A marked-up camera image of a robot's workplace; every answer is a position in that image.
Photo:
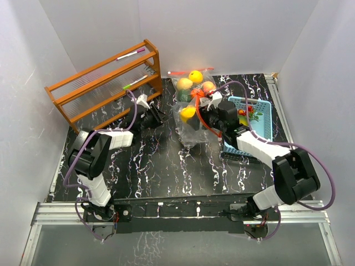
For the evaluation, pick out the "pink marker pen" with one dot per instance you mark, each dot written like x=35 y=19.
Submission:
x=131 y=53

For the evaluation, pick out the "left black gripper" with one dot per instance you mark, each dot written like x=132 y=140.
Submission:
x=157 y=116

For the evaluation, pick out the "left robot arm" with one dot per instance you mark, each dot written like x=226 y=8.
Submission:
x=87 y=156

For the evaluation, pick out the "blue plastic basket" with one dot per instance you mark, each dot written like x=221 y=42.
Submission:
x=260 y=120

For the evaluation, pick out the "green marker pen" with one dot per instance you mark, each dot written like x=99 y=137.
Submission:
x=135 y=82

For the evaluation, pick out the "aluminium frame rail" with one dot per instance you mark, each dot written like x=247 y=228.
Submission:
x=67 y=213

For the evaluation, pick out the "fake green fruit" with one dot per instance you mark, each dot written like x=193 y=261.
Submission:
x=184 y=96

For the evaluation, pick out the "orange yellow fake pepper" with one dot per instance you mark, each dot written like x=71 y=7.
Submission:
x=187 y=113

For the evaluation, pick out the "clear zip bag with peppers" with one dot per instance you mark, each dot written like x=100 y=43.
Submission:
x=187 y=135

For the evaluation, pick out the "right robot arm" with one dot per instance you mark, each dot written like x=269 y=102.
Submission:
x=293 y=172

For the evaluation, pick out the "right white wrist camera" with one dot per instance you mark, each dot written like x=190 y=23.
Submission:
x=216 y=98

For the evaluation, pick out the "yellow fake bell pepper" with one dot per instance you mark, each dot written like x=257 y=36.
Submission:
x=243 y=120

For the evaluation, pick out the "yellow fake lemon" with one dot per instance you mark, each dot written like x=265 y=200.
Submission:
x=196 y=76

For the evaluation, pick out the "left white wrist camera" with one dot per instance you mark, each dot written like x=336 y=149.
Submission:
x=143 y=101

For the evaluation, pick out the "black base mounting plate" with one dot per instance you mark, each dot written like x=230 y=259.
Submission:
x=222 y=213

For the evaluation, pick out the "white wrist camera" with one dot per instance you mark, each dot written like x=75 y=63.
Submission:
x=143 y=101
x=216 y=98

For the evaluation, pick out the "fake pink peach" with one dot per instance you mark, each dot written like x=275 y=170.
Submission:
x=208 y=87

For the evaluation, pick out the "fake peach apple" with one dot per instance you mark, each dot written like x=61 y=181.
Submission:
x=184 y=84

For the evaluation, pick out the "clear zip bag with fruit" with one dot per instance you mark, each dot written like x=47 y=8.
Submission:
x=176 y=75

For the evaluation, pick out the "wooden shelf rack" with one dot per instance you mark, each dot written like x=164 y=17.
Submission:
x=102 y=84

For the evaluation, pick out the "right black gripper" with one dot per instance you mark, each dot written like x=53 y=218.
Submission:
x=204 y=113

